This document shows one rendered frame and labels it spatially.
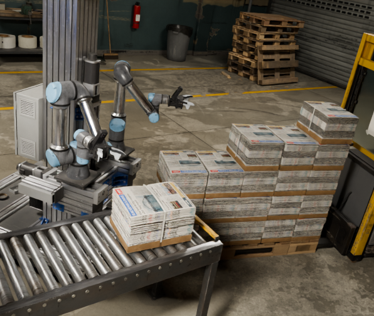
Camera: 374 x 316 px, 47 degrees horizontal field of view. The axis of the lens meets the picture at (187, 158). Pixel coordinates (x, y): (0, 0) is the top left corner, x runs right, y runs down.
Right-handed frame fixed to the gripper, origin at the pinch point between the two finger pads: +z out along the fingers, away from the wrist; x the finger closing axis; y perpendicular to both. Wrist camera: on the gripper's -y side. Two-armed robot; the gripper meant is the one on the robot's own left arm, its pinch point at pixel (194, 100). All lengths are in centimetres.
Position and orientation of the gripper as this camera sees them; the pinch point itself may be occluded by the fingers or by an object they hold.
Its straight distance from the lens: 331.6
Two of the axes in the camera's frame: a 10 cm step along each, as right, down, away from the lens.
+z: 9.9, 0.9, 1.4
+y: -1.5, 8.3, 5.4
